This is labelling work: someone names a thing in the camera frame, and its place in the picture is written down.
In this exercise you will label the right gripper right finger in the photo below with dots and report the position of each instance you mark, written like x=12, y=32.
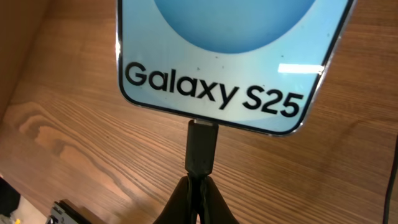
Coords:
x=212, y=208

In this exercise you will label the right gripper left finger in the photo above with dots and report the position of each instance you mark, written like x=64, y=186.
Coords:
x=178, y=209

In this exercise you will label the Galaxy smartphone teal screen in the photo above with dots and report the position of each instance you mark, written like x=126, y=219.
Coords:
x=254, y=65

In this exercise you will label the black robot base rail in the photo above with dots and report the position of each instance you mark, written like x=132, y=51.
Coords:
x=65, y=212

